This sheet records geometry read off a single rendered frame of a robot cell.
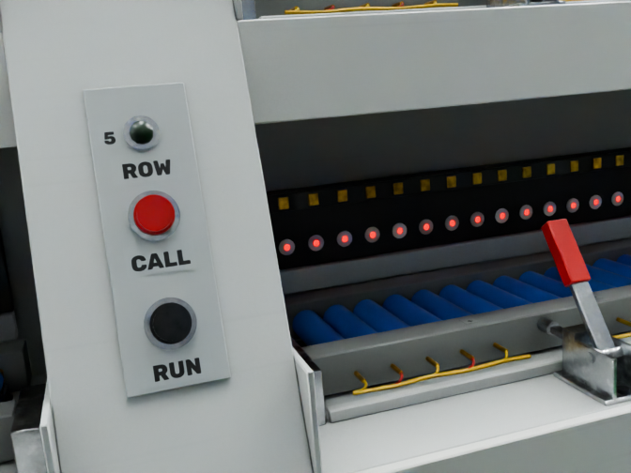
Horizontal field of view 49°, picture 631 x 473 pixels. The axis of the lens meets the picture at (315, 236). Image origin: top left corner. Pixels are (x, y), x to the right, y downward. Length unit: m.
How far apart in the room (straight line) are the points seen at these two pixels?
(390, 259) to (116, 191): 0.25
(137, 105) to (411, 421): 0.19
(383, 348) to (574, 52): 0.18
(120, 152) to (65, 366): 0.09
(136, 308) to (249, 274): 0.05
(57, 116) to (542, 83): 0.23
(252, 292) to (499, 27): 0.18
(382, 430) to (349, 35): 0.18
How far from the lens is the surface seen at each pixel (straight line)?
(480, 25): 0.36
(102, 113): 0.29
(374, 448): 0.32
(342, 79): 0.33
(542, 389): 0.38
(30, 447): 0.33
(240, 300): 0.28
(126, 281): 0.28
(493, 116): 0.58
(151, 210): 0.28
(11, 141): 0.31
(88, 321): 0.28
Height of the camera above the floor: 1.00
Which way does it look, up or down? 6 degrees up
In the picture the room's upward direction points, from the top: 10 degrees counter-clockwise
